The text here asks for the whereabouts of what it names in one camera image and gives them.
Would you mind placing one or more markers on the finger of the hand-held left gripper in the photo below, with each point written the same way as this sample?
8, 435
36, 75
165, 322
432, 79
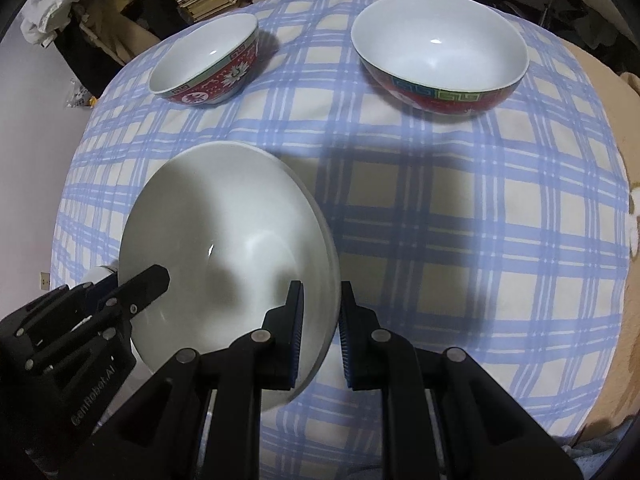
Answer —
147, 282

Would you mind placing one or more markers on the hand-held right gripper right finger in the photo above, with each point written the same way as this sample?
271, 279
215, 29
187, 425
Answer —
347, 340

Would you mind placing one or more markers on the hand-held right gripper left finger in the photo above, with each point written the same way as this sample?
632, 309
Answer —
297, 330

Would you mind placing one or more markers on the white bowl with colourful label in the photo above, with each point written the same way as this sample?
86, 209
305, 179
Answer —
210, 220

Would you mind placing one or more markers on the blue checked tablecloth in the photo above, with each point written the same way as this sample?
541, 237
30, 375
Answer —
425, 220

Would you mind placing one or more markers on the small red patterned bowl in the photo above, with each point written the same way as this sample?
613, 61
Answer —
205, 50

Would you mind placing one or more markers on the beige hanging garment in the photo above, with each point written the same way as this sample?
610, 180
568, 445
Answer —
130, 15

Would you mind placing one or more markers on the large red patterned bowl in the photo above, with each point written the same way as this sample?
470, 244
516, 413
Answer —
440, 40

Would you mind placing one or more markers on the wall socket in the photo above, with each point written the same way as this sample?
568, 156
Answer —
45, 280

